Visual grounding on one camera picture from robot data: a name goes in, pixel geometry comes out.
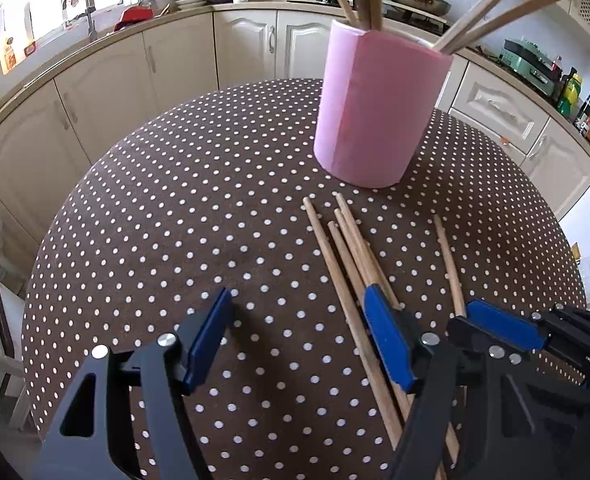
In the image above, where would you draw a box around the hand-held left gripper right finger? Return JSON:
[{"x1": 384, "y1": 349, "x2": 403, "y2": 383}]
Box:
[{"x1": 364, "y1": 284, "x2": 558, "y2": 480}]

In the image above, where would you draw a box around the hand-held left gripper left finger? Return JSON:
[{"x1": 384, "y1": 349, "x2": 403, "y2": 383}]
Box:
[{"x1": 32, "y1": 287, "x2": 236, "y2": 480}]

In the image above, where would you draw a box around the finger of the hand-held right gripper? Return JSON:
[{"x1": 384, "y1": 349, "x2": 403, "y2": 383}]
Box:
[
  {"x1": 447, "y1": 315, "x2": 590, "y2": 407},
  {"x1": 466, "y1": 301, "x2": 590, "y2": 389}
]

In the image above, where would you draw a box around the pink cylindrical cup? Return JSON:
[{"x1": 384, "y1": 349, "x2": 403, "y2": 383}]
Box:
[{"x1": 313, "y1": 19, "x2": 454, "y2": 189}]

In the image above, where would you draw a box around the brown polka dot tablecloth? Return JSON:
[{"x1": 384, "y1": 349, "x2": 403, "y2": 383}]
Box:
[{"x1": 21, "y1": 78, "x2": 588, "y2": 480}]

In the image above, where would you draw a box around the metal storage cart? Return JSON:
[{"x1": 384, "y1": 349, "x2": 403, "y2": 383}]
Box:
[{"x1": 0, "y1": 340, "x2": 28, "y2": 433}]

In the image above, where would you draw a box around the dark sauce bottle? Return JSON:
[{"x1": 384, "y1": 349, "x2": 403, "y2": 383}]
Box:
[{"x1": 575, "y1": 89, "x2": 590, "y2": 133}]

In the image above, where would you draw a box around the green plastic bottle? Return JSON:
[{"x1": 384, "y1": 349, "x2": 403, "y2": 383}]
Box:
[{"x1": 557, "y1": 72, "x2": 583, "y2": 118}]

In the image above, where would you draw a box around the dark soda bottle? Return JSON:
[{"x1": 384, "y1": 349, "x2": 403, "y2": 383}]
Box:
[{"x1": 550, "y1": 55, "x2": 566, "y2": 98}]

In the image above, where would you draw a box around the green electric multi cooker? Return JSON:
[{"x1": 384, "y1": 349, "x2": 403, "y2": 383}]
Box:
[{"x1": 502, "y1": 38, "x2": 560, "y2": 97}]

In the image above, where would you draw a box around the chrome faucet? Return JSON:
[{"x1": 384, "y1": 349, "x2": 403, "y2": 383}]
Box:
[{"x1": 61, "y1": 0, "x2": 99, "y2": 44}]

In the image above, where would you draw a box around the beige kitchen countertop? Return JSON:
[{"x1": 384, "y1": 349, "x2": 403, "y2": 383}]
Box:
[{"x1": 0, "y1": 0, "x2": 590, "y2": 171}]

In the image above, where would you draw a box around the orange bottle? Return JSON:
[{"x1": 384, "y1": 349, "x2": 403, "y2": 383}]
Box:
[{"x1": 2, "y1": 35, "x2": 20, "y2": 72}]

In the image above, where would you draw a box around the black gas cooktop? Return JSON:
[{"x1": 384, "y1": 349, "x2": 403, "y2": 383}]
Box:
[{"x1": 287, "y1": 0, "x2": 450, "y2": 28}]

